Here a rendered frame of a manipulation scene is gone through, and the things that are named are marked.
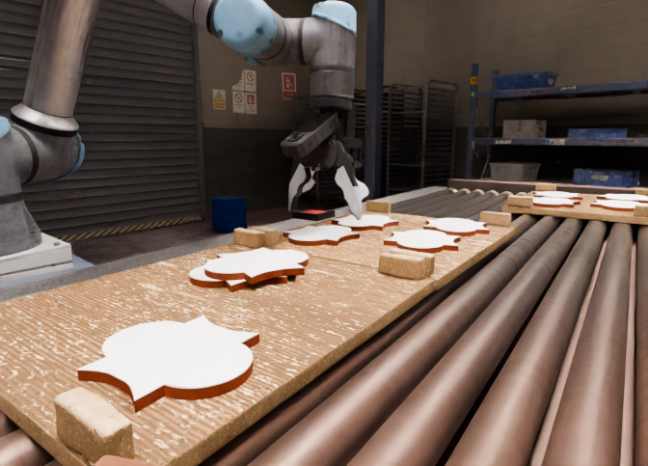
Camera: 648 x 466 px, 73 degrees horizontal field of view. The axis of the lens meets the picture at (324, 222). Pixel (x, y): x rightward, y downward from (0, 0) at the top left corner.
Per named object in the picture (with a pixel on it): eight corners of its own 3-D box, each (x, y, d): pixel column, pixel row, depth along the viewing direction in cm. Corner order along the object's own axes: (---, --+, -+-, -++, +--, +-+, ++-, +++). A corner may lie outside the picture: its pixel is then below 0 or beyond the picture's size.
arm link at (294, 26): (229, 8, 69) (296, 6, 67) (252, 23, 79) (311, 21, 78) (229, 61, 71) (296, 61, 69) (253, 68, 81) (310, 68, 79)
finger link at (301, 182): (307, 209, 85) (331, 172, 81) (286, 211, 81) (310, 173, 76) (297, 199, 87) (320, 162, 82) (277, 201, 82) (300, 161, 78)
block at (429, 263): (387, 269, 59) (387, 249, 58) (393, 265, 60) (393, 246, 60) (429, 277, 55) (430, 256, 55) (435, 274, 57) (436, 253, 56)
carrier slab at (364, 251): (241, 250, 75) (241, 240, 75) (365, 216, 108) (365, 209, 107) (437, 291, 55) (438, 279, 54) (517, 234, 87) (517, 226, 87)
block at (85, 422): (54, 439, 26) (48, 396, 25) (87, 423, 27) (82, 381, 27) (108, 484, 22) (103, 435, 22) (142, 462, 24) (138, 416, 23)
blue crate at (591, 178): (571, 184, 447) (572, 169, 444) (584, 182, 471) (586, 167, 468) (628, 189, 409) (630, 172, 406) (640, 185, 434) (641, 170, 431)
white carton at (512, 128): (501, 140, 493) (502, 120, 488) (515, 140, 509) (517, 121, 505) (532, 140, 464) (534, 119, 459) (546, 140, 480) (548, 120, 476)
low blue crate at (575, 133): (565, 140, 434) (566, 128, 432) (569, 140, 465) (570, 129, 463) (627, 140, 407) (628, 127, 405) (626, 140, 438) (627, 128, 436)
